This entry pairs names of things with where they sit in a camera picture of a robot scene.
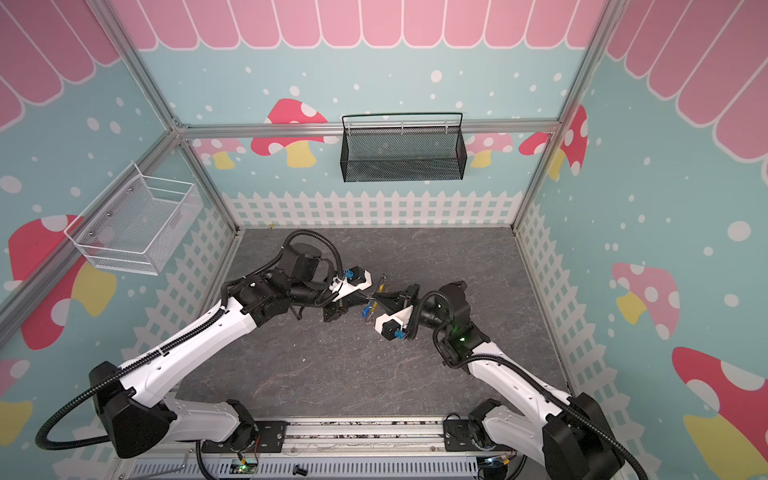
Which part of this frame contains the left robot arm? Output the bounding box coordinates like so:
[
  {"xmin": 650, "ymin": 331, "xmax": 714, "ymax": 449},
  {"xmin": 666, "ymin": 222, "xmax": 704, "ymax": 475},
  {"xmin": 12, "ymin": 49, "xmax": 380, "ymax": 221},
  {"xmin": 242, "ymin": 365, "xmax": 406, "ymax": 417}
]
[{"xmin": 35, "ymin": 229, "xmax": 373, "ymax": 459}]

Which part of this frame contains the white vented cable duct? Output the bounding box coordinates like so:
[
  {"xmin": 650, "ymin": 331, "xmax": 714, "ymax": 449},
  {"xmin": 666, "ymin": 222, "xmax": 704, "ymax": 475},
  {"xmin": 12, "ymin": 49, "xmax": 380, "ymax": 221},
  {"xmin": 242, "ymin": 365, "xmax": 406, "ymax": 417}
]
[{"xmin": 128, "ymin": 458, "xmax": 481, "ymax": 480}]

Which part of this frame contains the white wire wall basket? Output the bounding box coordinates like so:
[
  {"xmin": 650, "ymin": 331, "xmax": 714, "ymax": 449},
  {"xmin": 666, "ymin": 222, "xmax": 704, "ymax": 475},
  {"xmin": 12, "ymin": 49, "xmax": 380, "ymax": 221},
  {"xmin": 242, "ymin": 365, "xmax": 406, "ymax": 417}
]
[{"xmin": 64, "ymin": 164, "xmax": 203, "ymax": 276}]

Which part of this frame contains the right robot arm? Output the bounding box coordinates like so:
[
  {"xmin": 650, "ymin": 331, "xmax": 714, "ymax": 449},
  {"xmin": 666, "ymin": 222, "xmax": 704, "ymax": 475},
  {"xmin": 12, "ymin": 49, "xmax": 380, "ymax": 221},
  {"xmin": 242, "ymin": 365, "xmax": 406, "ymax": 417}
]
[{"xmin": 373, "ymin": 281, "xmax": 648, "ymax": 479}]

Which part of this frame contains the black mesh wall basket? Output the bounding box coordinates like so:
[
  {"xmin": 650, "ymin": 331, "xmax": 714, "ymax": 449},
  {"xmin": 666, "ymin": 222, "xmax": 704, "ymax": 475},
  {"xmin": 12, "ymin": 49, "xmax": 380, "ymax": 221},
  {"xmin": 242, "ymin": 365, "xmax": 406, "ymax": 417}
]
[{"xmin": 340, "ymin": 112, "xmax": 468, "ymax": 183}]

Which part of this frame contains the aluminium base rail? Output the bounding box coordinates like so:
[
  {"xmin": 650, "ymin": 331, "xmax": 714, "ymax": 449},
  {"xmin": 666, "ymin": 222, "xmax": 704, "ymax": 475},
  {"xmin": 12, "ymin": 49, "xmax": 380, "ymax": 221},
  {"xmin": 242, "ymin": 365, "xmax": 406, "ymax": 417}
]
[{"xmin": 128, "ymin": 416, "xmax": 607, "ymax": 457}]

